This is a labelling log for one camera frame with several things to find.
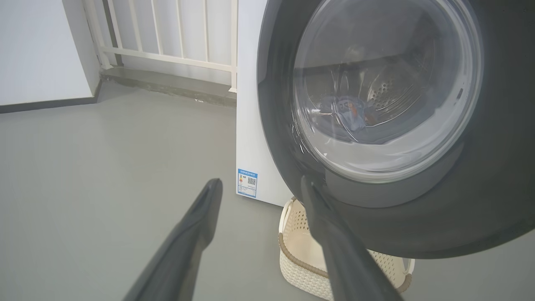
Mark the cream perforated laundry basket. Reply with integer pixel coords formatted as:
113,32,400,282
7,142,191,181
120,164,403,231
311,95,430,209
278,197,415,301

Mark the white metal railing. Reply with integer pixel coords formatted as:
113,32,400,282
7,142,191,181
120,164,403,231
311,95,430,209
82,0,239,93

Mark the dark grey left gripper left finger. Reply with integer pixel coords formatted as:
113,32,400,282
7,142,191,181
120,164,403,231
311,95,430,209
122,179,223,301

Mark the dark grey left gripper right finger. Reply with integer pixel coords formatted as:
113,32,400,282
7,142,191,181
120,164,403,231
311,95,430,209
301,176,404,301

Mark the white front-load washing machine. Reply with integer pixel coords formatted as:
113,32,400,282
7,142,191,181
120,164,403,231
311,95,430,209
235,0,293,207

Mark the dark round washer door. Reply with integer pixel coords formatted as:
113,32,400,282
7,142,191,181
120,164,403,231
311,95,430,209
256,0,535,260

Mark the blue energy label sticker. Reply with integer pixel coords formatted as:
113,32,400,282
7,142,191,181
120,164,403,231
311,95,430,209
237,168,258,198

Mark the blue cartoon print garment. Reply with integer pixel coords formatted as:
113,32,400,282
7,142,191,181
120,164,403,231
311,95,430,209
318,95,377,132

